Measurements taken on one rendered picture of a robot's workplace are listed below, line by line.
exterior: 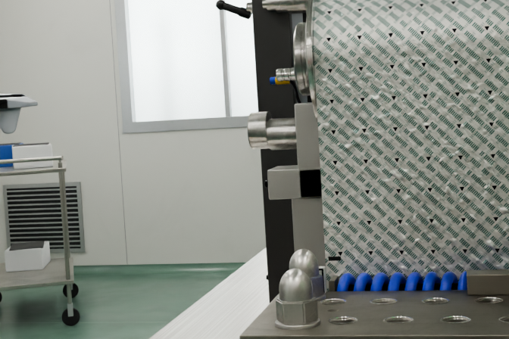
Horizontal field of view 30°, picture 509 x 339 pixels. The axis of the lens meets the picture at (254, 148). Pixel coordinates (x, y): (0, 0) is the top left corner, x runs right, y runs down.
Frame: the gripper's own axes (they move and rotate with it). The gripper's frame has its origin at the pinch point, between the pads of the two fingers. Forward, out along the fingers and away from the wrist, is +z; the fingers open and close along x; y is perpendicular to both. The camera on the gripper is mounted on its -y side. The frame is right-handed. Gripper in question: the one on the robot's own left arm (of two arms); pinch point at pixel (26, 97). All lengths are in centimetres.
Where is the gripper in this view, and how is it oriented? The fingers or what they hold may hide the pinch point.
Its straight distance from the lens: 164.3
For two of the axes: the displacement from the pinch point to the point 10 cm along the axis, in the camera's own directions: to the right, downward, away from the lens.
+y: 0.0, 9.8, 1.8
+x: 3.9, 1.6, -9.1
